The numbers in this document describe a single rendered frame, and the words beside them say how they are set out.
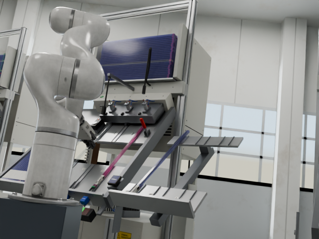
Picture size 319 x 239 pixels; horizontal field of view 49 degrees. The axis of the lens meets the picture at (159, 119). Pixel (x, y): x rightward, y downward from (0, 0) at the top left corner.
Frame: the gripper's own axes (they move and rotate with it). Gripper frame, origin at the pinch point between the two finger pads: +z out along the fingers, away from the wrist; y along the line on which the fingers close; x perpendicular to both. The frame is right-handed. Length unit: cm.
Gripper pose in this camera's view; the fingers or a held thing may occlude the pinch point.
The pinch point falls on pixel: (90, 144)
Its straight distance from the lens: 183.7
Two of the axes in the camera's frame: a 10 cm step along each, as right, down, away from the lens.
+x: -3.6, 6.7, -6.5
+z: 3.1, 7.4, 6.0
